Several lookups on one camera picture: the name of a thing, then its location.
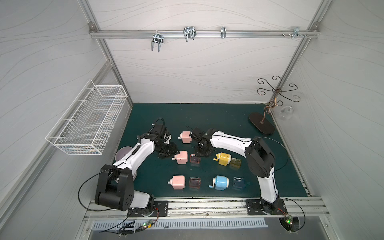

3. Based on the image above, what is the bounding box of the yellow tray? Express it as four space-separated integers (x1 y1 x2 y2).
230 158 242 169

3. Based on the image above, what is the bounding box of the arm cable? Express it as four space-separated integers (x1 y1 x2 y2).
277 196 306 233
98 206 160 236

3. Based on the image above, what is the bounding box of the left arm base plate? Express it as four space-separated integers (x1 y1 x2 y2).
127 200 169 218

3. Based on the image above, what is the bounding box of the white wire basket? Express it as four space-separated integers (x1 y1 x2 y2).
45 80 128 155

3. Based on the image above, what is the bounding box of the metal hook right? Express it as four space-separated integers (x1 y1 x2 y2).
282 27 309 39

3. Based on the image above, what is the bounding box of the blue tray front row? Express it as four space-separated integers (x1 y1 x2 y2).
233 177 246 190

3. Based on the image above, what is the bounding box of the pink sharpener front row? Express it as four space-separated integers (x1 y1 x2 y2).
168 176 186 190

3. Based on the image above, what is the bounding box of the aluminium top rail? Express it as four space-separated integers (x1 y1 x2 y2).
90 28 321 40

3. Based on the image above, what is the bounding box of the metal hook small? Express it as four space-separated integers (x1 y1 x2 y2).
221 27 227 39

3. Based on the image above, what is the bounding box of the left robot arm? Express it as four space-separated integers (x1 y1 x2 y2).
95 124 178 212

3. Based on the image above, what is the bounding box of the clear glass cup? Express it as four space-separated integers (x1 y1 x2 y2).
279 106 294 121

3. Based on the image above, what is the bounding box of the pink sharpener row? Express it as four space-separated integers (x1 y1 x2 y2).
168 176 186 190
178 131 192 144
172 151 189 165

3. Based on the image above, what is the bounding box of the pink sharpener back row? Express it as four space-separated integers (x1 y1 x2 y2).
178 131 192 144

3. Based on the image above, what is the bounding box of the metal hook left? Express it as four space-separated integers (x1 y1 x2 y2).
151 33 164 53

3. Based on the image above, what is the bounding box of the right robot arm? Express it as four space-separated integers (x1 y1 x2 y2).
190 128 280 215

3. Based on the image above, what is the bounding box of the metal hook middle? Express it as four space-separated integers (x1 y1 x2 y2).
183 27 197 42

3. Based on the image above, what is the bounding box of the purple bowl rear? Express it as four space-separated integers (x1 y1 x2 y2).
115 146 133 162

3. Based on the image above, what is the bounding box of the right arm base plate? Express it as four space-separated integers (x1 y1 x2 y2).
245 198 288 216

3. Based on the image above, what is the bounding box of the yellow sharpener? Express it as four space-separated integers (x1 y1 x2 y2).
213 153 232 166

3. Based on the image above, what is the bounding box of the blue sharpener front row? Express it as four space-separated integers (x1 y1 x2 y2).
209 175 230 191

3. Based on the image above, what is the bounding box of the red tray row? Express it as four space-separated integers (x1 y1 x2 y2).
189 177 201 190
190 154 201 165

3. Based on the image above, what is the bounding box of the black metal hook stand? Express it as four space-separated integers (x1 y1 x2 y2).
249 78 301 135

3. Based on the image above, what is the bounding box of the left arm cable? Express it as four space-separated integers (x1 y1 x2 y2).
98 206 160 236

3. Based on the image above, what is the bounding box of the white slotted cable duct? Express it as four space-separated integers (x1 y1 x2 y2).
92 218 268 231

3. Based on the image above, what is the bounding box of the red tray front row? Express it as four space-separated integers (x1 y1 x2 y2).
189 177 201 190

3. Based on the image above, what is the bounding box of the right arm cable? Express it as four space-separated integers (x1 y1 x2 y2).
277 196 306 233

